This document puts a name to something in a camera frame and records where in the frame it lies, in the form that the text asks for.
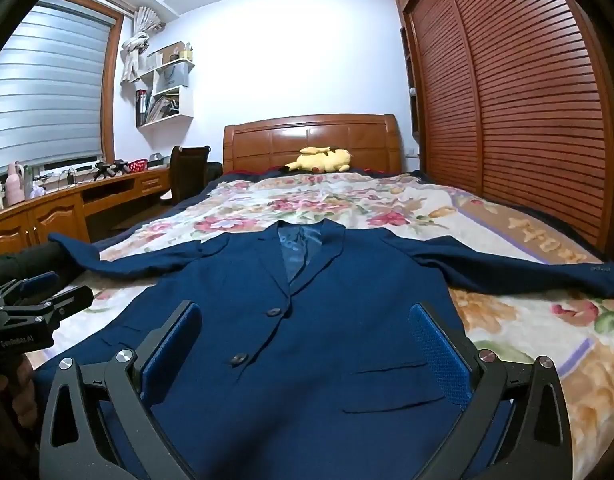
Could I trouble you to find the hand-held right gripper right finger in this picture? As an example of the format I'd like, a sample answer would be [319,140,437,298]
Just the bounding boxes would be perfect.
[409,301,574,480]

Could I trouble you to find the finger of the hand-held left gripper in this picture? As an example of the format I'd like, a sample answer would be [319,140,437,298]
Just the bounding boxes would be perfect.
[0,285,94,323]
[7,270,62,306]

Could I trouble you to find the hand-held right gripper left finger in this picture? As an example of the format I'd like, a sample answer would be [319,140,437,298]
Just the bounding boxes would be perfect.
[39,300,202,480]

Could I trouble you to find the navy blue suit jacket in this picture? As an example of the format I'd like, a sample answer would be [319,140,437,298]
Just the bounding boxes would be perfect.
[34,220,614,480]

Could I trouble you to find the person's left hand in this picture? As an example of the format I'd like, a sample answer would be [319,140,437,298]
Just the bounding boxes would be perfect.
[9,357,36,413]

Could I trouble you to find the wooden desk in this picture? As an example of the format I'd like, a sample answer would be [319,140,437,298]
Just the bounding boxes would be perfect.
[0,162,175,256]

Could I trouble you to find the floral blanket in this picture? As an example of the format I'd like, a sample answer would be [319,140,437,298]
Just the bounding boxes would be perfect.
[27,172,614,480]

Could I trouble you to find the pink bottle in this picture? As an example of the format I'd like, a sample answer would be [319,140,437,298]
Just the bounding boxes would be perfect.
[6,161,26,206]

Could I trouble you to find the dark brown chair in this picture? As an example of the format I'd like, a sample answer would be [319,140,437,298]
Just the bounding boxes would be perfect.
[162,145,222,206]

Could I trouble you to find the grey window blind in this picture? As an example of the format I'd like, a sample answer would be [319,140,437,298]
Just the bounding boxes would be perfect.
[0,0,122,176]

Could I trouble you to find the black binders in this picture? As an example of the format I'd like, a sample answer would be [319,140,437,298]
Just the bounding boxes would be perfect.
[136,89,152,126]

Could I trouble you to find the yellow plush toy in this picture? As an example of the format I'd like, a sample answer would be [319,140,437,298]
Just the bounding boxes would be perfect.
[280,146,352,175]

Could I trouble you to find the white paper bag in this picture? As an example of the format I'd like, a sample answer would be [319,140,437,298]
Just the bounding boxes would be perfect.
[156,64,190,96]

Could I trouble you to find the wooden bed headboard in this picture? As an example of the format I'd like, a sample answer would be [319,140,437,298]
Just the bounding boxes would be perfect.
[223,114,404,176]

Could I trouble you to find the tied beige curtain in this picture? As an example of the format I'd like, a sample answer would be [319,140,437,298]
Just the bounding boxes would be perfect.
[120,6,165,82]

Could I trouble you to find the wooden louvered wardrobe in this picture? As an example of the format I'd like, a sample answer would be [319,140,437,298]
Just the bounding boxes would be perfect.
[392,0,614,266]

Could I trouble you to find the white wall shelf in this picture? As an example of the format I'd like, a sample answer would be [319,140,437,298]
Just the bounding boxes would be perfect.
[134,42,195,128]

